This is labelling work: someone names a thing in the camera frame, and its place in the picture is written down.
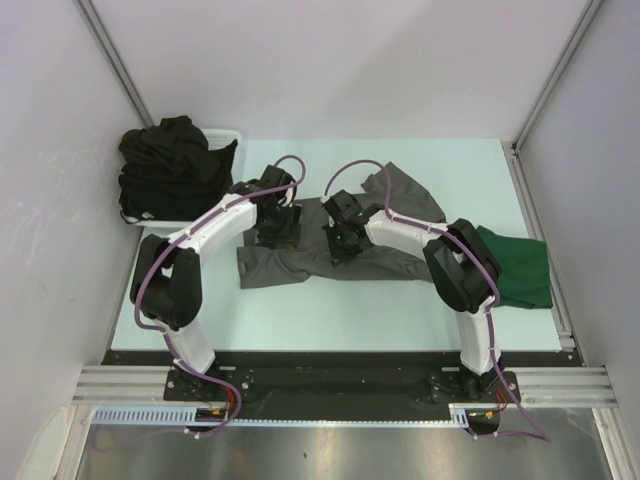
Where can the black t shirts pile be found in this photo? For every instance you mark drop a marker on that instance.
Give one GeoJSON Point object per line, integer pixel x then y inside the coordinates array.
{"type": "Point", "coordinates": [169, 172]}

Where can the light blue cable duct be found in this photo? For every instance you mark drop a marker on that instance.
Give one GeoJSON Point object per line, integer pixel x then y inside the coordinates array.
{"type": "Point", "coordinates": [175, 416]}

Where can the white plastic basket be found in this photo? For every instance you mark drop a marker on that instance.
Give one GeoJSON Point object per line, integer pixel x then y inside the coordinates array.
{"type": "Point", "coordinates": [217, 138]}

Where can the aluminium frame rail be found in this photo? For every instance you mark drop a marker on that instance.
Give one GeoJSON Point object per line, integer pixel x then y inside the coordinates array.
{"type": "Point", "coordinates": [571, 387]}

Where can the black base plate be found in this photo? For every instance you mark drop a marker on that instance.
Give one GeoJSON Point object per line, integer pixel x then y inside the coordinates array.
{"type": "Point", "coordinates": [340, 386]}

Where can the green folded t shirt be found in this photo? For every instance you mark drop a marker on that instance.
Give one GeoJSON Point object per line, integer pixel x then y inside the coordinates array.
{"type": "Point", "coordinates": [524, 281]}

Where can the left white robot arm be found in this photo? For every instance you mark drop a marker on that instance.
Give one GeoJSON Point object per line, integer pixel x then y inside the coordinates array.
{"type": "Point", "coordinates": [167, 287]}

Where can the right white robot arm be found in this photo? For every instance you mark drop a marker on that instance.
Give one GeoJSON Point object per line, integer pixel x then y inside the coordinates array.
{"type": "Point", "coordinates": [461, 267]}

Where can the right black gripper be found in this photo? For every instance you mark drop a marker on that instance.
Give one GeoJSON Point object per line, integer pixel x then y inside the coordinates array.
{"type": "Point", "coordinates": [339, 256]}

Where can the grey t shirt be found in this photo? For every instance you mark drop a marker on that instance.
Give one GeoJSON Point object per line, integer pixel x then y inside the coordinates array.
{"type": "Point", "coordinates": [261, 267]}

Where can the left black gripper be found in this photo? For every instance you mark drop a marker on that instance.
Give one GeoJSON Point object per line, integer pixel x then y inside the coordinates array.
{"type": "Point", "coordinates": [289, 235]}

